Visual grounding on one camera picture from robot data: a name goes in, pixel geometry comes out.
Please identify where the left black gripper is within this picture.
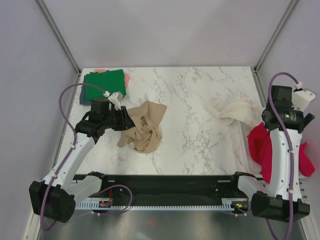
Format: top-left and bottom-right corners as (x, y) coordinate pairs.
(102, 106), (136, 131)

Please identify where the tan t shirt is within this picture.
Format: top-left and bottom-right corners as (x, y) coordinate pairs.
(117, 100), (167, 154)

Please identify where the red t shirt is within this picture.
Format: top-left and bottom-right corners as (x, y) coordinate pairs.
(247, 122), (315, 184)

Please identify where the cream t shirt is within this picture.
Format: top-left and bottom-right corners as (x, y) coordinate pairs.
(204, 91), (263, 129)

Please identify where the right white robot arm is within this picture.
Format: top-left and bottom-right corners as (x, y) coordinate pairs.
(229, 85), (315, 223)

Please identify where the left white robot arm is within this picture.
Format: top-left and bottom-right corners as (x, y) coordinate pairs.
(29, 98), (135, 223)

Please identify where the white plastic basket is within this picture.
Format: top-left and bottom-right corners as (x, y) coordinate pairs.
(238, 99), (311, 181)

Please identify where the folded green t shirt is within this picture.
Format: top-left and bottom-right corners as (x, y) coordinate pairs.
(84, 69), (127, 101)

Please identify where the folded pink t shirt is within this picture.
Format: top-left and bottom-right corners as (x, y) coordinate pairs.
(93, 68), (131, 89)

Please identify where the folded blue t shirt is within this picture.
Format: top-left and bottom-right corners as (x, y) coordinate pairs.
(79, 84), (104, 106)

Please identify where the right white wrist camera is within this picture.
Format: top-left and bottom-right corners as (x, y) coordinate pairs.
(292, 81), (316, 112)

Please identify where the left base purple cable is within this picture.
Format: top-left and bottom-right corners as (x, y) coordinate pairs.
(91, 184), (135, 217)

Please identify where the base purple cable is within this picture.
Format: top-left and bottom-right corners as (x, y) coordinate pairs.
(228, 197), (253, 218)
(91, 184), (135, 217)

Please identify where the right aluminium frame post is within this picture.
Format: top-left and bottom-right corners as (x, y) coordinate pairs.
(252, 0), (300, 75)

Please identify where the aluminium frame post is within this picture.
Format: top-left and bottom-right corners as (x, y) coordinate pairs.
(252, 0), (300, 75)
(35, 0), (82, 76)

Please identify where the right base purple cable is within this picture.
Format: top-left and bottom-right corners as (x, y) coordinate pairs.
(228, 197), (253, 218)

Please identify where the white cable duct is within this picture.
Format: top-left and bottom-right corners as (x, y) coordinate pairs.
(75, 198), (234, 211)

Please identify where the left aluminium frame post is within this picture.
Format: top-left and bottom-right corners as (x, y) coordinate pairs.
(35, 0), (82, 76)

